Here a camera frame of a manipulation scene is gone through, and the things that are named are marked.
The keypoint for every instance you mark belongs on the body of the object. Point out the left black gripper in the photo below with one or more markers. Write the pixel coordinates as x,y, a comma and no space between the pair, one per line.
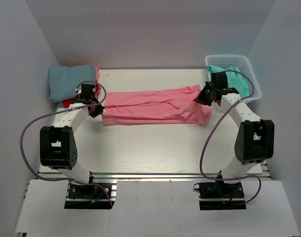
96,110

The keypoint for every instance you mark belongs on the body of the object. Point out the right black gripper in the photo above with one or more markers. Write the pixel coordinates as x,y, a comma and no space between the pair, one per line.
205,96

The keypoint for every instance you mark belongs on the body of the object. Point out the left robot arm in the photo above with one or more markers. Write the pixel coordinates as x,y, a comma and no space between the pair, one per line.
58,149

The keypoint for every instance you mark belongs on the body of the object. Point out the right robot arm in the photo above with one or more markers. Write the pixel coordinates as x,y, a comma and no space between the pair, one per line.
255,138

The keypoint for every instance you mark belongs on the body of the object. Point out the folded red t shirt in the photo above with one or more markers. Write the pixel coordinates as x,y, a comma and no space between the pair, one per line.
67,102

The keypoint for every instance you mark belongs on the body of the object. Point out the teal t shirt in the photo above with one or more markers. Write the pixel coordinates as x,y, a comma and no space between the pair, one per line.
234,80

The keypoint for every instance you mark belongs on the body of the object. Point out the folded light pink t shirt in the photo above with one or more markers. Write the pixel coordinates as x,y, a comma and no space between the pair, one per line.
97,74

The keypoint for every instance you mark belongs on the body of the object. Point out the folded blue-grey t shirt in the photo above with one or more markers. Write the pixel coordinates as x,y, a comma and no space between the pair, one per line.
64,80

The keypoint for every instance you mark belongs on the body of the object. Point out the white plastic basket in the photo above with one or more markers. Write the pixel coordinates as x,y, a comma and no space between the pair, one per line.
246,71

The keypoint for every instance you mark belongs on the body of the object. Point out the aluminium table rail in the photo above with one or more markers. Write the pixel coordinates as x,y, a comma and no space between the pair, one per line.
264,176

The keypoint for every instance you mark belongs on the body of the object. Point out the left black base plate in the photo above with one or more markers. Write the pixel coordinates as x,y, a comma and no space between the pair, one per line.
88,197

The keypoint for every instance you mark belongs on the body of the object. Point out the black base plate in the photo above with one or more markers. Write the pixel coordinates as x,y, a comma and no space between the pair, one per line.
88,197
220,196

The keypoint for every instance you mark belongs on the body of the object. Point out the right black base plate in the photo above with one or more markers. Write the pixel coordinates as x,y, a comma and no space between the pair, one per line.
220,196

